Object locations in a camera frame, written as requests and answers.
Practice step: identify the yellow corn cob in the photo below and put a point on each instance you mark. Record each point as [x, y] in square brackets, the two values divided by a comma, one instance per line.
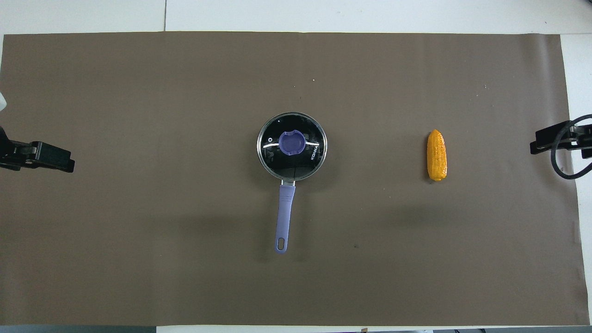
[437, 155]

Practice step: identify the brown table mat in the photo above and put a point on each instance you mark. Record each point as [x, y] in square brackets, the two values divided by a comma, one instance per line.
[185, 259]

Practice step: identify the dark blue bowl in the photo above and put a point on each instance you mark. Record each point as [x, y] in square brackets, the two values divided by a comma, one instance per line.
[284, 217]

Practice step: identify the glass lid with purple knob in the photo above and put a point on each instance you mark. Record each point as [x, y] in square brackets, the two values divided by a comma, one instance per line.
[292, 143]

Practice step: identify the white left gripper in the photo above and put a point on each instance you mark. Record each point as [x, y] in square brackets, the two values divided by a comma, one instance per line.
[2, 101]

